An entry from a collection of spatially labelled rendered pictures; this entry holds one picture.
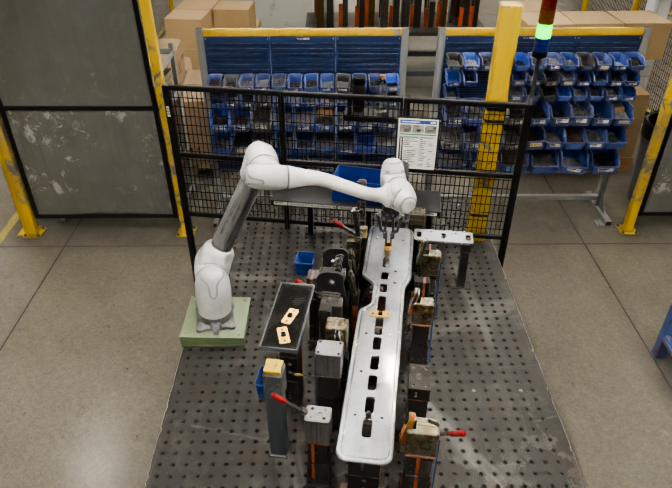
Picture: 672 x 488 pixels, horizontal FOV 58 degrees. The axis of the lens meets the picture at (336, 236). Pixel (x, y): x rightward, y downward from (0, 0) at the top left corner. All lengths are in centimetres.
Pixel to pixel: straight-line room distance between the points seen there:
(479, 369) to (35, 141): 349
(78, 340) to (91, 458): 93
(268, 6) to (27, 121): 498
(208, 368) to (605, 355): 244
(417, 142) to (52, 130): 270
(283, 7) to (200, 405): 711
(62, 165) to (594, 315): 388
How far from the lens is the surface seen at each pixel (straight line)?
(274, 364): 214
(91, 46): 445
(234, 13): 693
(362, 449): 211
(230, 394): 269
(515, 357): 291
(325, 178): 258
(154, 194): 484
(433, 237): 304
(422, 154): 327
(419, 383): 227
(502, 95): 319
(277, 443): 241
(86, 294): 455
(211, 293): 277
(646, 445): 373
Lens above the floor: 270
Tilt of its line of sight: 34 degrees down
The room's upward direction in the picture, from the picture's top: straight up
